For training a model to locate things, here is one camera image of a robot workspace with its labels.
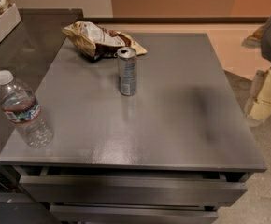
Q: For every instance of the silver redbull can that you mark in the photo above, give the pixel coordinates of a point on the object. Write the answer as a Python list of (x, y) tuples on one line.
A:
[(126, 57)]

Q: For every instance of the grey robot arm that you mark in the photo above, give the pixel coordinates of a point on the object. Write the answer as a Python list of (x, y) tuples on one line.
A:
[(262, 38)]

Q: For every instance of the crumpled brown chip bag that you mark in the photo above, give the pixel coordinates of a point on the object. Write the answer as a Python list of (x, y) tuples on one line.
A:
[(96, 42)]

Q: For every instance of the lower grey drawer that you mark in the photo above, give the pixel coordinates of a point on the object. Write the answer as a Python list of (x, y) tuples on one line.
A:
[(114, 215)]

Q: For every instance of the grey drawer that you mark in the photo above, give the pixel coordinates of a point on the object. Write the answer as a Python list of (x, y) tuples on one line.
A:
[(114, 215), (133, 187)]

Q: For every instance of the upper grey drawer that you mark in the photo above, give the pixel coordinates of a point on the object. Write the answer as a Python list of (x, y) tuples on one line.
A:
[(133, 187)]

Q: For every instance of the clear plastic water bottle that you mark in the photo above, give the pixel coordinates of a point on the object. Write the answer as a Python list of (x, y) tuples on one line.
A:
[(20, 105)]

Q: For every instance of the white snack box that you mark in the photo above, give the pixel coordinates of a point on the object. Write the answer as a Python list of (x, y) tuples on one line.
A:
[(8, 21)]

